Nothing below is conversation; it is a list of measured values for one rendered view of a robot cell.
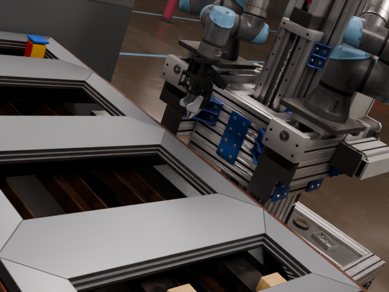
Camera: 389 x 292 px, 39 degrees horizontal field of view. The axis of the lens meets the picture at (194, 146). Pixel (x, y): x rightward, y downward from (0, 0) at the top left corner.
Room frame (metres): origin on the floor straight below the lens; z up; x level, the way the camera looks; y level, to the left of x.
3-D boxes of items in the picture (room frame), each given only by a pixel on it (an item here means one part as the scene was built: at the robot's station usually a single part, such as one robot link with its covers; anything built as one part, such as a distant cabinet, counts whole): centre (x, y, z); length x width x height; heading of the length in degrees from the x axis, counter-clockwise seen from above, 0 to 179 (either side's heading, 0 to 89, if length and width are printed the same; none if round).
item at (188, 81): (1.68, 0.06, 1.04); 0.09 x 0.08 x 0.12; 139
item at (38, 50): (1.93, 0.67, 0.78); 0.05 x 0.05 x 0.19; 49
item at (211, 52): (1.69, 0.06, 1.12); 0.08 x 0.08 x 0.05
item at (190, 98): (1.70, 0.07, 0.93); 0.06 x 0.03 x 0.09; 139
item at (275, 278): (1.08, -0.28, 0.79); 0.06 x 0.05 x 0.04; 139
